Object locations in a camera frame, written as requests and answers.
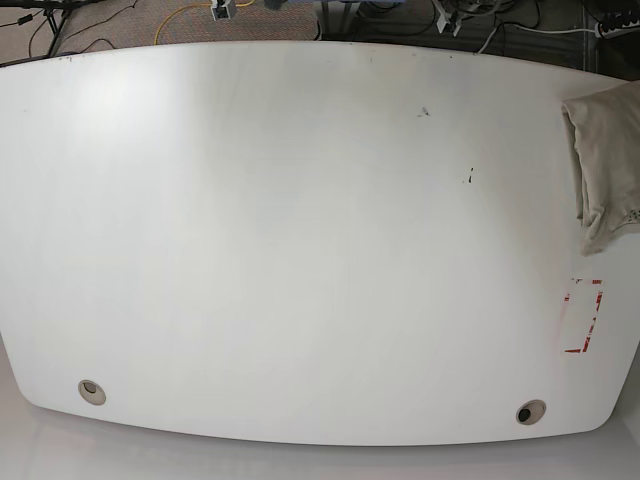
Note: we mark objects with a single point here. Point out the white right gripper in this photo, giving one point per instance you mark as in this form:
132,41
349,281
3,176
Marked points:
223,10

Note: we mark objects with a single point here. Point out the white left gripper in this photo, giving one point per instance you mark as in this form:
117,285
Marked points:
447,17

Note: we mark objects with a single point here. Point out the beige t-shirt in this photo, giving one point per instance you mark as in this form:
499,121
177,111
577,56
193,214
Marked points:
603,134

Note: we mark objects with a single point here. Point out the white power strip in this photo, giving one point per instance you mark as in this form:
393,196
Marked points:
618,23

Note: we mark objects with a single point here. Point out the red tape marking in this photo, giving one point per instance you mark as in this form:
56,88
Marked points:
581,306

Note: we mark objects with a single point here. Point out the right table grommet hole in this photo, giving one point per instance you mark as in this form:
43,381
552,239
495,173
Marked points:
531,412

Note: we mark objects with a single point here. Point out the table grommet hole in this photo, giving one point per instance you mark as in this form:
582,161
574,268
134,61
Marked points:
531,412
92,393

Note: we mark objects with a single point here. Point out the left table grommet hole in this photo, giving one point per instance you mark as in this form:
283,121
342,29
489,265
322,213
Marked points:
92,393

